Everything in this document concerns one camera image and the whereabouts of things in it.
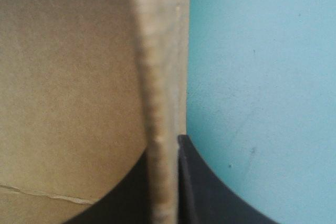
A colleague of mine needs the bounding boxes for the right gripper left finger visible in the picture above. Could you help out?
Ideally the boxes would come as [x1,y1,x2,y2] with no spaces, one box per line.
[62,150,152,224]

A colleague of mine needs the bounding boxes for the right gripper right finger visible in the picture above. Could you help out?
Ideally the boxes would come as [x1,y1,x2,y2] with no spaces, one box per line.
[176,134,281,224]

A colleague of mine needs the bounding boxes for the brown cardboard box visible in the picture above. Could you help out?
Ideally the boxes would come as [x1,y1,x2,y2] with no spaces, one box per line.
[0,0,191,224]

